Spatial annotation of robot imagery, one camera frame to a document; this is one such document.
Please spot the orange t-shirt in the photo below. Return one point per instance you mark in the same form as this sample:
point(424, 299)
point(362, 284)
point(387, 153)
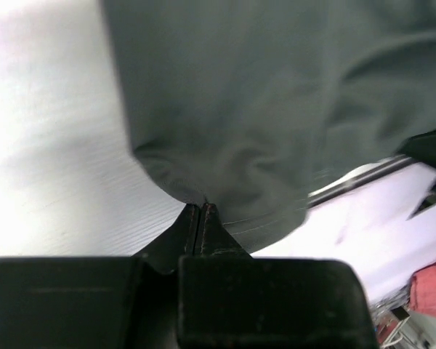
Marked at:
point(423, 291)

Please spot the dark grey t-shirt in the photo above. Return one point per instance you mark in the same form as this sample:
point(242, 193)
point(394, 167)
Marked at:
point(251, 105)

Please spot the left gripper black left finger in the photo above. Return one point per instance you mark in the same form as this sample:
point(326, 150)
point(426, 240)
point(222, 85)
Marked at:
point(96, 302)

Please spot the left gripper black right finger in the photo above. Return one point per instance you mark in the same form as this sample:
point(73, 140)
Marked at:
point(228, 299)

